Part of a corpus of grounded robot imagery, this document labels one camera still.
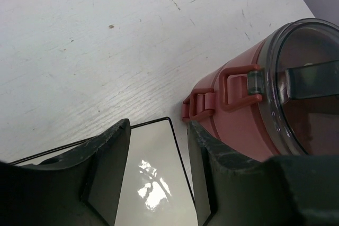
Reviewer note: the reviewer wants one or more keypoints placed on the pink bowl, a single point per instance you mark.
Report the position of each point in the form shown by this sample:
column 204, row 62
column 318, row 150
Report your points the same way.
column 243, row 129
column 200, row 105

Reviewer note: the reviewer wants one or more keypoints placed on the white square plate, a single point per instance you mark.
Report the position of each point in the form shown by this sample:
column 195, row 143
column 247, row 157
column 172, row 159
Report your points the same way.
column 155, row 188

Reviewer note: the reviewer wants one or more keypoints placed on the dark red lid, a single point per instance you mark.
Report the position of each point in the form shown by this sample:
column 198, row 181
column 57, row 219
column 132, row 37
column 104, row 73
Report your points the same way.
column 313, row 121

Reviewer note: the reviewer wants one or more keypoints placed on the grey lunch box lid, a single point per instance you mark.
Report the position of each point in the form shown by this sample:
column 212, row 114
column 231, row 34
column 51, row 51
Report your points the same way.
column 256, row 83

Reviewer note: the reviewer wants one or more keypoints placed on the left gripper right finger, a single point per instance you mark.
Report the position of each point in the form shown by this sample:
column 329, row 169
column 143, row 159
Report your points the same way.
column 233, row 189

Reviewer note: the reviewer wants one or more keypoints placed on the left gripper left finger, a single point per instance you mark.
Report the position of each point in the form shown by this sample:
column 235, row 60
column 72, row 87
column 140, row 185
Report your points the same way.
column 81, row 186

